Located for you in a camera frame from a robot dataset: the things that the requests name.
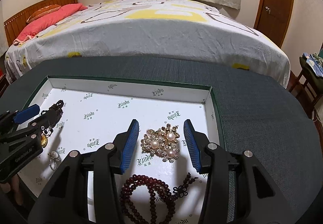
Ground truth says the red cord gold pendant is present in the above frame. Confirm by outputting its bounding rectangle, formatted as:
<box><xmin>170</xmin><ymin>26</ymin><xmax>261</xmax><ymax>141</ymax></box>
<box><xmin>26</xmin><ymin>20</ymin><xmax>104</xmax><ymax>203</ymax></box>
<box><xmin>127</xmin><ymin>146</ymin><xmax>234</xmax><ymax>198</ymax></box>
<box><xmin>41</xmin><ymin>127</ymin><xmax>53</xmax><ymax>148</ymax></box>

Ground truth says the silver pearl ring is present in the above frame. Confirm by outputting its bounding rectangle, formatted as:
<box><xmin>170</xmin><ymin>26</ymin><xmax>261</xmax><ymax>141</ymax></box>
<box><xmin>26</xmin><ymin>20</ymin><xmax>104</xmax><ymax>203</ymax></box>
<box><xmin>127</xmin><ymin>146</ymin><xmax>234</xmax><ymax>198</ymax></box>
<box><xmin>47</xmin><ymin>150</ymin><xmax>63</xmax><ymax>172</ymax></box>

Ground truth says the dark red bead necklace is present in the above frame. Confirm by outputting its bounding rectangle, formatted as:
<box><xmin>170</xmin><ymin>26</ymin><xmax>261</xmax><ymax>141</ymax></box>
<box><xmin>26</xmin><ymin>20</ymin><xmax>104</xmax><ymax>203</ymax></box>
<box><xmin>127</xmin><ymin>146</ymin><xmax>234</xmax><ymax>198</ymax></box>
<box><xmin>119</xmin><ymin>173</ymin><xmax>200</xmax><ymax>224</ymax></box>

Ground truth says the pearl flower brooch cluster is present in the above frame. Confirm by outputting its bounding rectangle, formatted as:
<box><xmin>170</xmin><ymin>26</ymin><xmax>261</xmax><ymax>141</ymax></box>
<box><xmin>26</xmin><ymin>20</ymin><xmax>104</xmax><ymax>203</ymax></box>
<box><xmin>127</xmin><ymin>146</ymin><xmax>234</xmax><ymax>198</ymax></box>
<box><xmin>141</xmin><ymin>124</ymin><xmax>180</xmax><ymax>163</ymax></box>

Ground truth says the dark green table cloth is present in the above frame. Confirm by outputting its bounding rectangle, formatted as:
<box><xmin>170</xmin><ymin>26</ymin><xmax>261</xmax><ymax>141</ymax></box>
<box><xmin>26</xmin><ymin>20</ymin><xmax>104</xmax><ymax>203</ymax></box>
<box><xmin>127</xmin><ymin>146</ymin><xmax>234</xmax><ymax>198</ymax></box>
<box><xmin>1</xmin><ymin>56</ymin><xmax>322</xmax><ymax>223</ymax></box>

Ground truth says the wooden headboard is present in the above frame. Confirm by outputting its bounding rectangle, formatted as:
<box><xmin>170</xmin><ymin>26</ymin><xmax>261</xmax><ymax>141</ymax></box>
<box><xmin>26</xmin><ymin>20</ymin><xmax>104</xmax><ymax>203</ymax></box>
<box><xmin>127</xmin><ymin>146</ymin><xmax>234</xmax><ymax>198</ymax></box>
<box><xmin>3</xmin><ymin>0</ymin><xmax>79</xmax><ymax>47</ymax></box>

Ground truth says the pink pillow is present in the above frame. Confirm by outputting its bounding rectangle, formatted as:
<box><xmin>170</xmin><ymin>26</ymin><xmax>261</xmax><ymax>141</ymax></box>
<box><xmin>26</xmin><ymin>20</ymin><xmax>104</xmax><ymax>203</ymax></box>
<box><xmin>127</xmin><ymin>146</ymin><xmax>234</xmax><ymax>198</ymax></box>
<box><xmin>13</xmin><ymin>3</ymin><xmax>88</xmax><ymax>45</ymax></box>

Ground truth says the dark green tray box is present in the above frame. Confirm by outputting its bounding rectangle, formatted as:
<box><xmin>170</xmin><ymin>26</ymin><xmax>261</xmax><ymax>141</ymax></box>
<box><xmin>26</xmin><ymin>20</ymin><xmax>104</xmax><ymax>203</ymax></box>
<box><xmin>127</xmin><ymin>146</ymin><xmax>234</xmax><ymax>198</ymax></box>
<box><xmin>18</xmin><ymin>78</ymin><xmax>224</xmax><ymax>223</ymax></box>

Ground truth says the orange cushion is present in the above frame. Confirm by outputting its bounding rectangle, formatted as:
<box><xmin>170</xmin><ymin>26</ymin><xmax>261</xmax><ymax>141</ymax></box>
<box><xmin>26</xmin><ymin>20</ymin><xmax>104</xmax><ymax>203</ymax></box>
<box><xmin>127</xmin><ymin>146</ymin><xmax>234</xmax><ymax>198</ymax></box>
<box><xmin>26</xmin><ymin>4</ymin><xmax>61</xmax><ymax>24</ymax></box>

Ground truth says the wooden chair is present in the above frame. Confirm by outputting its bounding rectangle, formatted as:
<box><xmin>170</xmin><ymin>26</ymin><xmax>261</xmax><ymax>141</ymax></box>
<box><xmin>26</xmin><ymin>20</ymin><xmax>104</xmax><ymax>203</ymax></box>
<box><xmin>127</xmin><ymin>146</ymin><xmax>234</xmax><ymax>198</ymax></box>
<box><xmin>287</xmin><ymin>57</ymin><xmax>322</xmax><ymax>118</ymax></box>

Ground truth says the bed with patterned sheet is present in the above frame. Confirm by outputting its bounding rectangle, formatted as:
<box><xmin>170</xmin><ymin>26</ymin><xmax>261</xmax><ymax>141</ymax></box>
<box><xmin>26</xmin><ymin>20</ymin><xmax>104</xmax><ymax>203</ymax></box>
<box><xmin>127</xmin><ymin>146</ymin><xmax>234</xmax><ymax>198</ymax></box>
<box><xmin>4</xmin><ymin>0</ymin><xmax>291</xmax><ymax>86</ymax></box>

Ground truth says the pile of clothes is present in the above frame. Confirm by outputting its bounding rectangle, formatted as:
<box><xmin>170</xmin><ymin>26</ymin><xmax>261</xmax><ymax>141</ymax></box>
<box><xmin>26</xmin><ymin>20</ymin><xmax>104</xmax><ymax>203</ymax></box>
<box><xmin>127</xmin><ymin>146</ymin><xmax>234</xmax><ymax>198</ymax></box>
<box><xmin>299</xmin><ymin>49</ymin><xmax>323</xmax><ymax>78</ymax></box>

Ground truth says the brown wooden door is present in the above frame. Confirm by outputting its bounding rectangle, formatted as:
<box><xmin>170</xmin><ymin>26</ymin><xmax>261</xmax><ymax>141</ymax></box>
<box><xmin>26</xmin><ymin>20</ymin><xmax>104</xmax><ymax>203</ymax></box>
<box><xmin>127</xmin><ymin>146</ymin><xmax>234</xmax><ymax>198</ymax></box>
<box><xmin>254</xmin><ymin>0</ymin><xmax>294</xmax><ymax>47</ymax></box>

